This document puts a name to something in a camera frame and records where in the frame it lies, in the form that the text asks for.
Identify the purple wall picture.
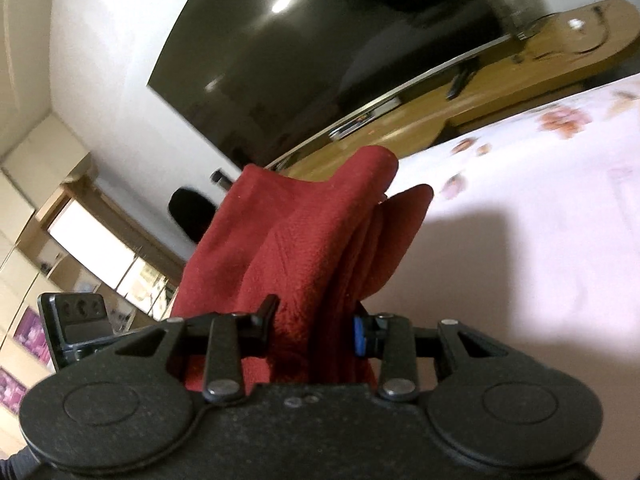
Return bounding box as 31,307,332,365
0,367,29,414
12,307,44,359

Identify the black flat television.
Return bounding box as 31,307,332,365
147,0,526,172

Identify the red fleece garment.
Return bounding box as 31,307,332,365
172,145,436,397

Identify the person's left forearm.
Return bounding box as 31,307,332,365
0,447,37,480

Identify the white floral bed sheet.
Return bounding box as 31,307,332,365
362,74,640,480

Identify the bright window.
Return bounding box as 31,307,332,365
46,197,177,312

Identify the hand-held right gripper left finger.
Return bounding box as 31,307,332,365
116,293,280,405

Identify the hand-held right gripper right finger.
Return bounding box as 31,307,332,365
352,312,507,404

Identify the black remote control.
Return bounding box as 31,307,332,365
444,72,469,100

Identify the wooden television stand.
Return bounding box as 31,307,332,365
265,0,640,181

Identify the silver set-top box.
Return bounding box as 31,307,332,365
327,100,402,139

